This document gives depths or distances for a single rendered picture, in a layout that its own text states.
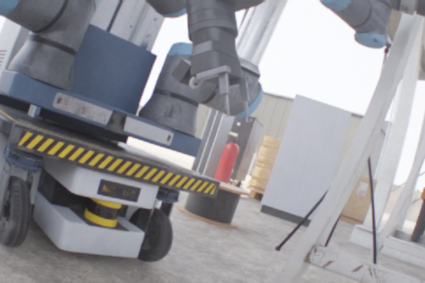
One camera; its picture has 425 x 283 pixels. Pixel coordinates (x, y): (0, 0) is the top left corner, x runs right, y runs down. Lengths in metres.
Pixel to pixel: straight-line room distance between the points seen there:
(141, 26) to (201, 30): 0.74
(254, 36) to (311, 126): 2.57
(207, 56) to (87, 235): 0.58
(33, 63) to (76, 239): 0.43
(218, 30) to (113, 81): 0.68
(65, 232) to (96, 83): 0.47
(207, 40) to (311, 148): 3.27
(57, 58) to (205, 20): 0.46
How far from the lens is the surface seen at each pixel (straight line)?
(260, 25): 1.31
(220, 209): 2.37
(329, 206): 1.07
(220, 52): 0.55
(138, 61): 1.25
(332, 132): 3.80
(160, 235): 1.16
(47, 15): 0.89
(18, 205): 0.90
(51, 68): 0.92
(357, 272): 1.03
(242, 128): 5.12
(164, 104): 1.17
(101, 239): 0.99
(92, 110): 0.99
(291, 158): 3.78
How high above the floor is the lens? 0.39
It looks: 2 degrees up
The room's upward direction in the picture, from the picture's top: 19 degrees clockwise
